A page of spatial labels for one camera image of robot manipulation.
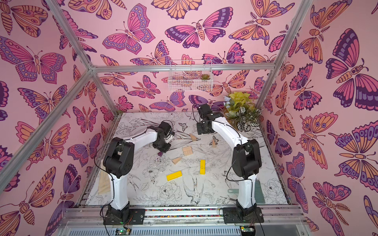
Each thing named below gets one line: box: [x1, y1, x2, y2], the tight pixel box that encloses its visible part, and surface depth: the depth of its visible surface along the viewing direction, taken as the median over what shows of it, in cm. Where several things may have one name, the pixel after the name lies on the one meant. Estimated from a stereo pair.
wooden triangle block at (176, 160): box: [171, 156, 182, 165], surface depth 94 cm
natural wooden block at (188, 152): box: [183, 149, 193, 156], surface depth 99 cm
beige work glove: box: [97, 169, 111, 194], surface depth 86 cm
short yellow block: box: [199, 159, 207, 175], surface depth 92 cm
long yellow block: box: [166, 170, 183, 182], surface depth 89 cm
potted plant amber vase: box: [223, 91, 262, 133], surface depth 92 cm
